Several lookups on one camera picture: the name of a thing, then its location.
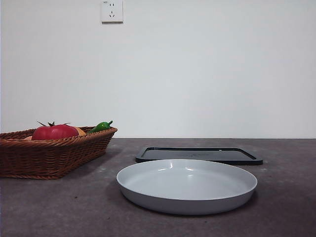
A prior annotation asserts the green pepper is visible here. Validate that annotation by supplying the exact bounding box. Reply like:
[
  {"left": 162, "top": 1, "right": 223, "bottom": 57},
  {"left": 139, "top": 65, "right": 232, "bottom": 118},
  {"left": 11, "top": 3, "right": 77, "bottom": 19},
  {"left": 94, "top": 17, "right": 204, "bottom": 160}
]
[{"left": 86, "top": 120, "right": 114, "bottom": 134}]

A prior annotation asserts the white wall socket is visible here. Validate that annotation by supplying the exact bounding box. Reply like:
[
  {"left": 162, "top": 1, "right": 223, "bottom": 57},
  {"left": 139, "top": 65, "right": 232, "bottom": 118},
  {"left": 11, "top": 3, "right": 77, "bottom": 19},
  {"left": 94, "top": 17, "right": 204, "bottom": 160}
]
[{"left": 101, "top": 0, "right": 124, "bottom": 25}]

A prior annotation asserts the grey round plate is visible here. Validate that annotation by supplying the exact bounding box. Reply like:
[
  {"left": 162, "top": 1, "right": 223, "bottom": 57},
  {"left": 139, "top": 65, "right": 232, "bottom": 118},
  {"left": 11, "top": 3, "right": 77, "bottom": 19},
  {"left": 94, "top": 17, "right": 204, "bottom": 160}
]
[{"left": 116, "top": 158, "right": 258, "bottom": 216}]

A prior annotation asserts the black rectangular tray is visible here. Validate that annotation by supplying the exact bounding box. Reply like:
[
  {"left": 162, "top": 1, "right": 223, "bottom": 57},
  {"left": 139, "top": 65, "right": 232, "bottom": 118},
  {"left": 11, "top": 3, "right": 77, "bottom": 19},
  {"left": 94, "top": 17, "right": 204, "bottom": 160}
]
[{"left": 135, "top": 146, "right": 264, "bottom": 166}]

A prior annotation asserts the red tomato with green stem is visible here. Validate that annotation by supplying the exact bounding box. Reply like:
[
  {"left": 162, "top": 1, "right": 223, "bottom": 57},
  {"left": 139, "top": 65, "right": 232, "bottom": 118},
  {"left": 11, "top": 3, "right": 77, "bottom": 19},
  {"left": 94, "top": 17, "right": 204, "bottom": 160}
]
[{"left": 31, "top": 120, "right": 80, "bottom": 141}]

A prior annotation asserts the brown wicker basket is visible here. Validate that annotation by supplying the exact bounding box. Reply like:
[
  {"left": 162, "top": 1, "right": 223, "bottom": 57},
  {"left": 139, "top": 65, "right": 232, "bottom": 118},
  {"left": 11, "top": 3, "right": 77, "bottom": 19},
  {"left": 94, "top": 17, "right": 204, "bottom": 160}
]
[{"left": 0, "top": 126, "right": 118, "bottom": 180}]

